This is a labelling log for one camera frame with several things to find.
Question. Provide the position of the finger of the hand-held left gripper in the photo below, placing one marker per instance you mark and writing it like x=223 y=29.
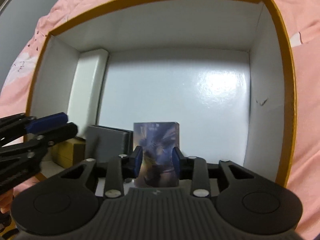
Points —
x=47 y=123
x=62 y=131

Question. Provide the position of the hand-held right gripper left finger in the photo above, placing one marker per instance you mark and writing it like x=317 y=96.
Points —
x=138 y=162

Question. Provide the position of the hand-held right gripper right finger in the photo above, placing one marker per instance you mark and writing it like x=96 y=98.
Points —
x=176 y=162

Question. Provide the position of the small gold box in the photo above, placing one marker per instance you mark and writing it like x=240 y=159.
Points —
x=67 y=152

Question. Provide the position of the small shiny purple box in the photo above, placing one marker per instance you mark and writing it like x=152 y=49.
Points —
x=157 y=142

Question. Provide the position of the grey square gift box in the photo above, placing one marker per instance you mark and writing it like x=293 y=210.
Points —
x=107 y=142

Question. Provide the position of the small white box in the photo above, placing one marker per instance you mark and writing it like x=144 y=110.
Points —
x=87 y=85

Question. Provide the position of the orange cardboard box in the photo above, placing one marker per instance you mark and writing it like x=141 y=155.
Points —
x=175 y=37

